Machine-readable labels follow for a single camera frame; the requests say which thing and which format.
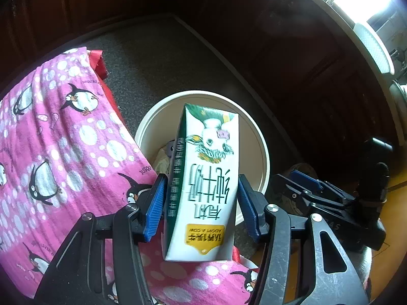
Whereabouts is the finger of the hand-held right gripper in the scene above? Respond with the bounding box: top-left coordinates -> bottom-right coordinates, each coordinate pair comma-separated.
272,174 -> 341,217
291,170 -> 357,208

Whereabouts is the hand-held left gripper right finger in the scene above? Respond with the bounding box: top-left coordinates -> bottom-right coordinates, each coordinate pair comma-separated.
237,174 -> 371,305

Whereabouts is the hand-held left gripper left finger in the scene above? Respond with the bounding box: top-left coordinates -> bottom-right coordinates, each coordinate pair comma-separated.
33,173 -> 168,305

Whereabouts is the milk carton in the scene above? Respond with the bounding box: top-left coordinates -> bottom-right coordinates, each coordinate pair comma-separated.
162,102 -> 240,263

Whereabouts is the white tissue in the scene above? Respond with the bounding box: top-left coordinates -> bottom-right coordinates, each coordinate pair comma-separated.
153,140 -> 177,178

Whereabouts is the white plastic bucket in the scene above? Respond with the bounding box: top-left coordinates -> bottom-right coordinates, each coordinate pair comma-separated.
134,90 -> 271,226

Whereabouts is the pink penguin printed blanket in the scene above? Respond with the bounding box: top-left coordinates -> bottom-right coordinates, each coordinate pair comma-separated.
0,47 -> 261,305

